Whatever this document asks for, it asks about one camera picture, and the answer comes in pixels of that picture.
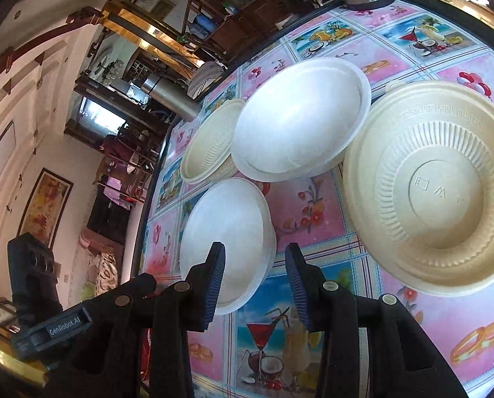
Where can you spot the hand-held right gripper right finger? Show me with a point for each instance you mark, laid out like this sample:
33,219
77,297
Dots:
299,290

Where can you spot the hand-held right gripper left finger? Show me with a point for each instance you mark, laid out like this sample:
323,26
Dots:
214,286

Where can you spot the large cream ribbed bowl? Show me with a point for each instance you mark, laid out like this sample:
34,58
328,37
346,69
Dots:
429,190

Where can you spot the floral printed cloth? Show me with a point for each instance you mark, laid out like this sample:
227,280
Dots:
106,273

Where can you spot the pink printed tablecloth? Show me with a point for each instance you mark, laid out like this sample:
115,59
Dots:
313,215

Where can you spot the wooden chair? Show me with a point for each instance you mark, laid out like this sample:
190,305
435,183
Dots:
137,174

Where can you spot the small cream ribbed bowl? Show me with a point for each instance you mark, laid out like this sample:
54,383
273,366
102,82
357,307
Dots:
209,149

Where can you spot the white cloth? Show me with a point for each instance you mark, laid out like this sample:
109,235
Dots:
205,78

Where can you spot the framed abstract wall painting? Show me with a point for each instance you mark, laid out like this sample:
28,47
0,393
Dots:
43,207

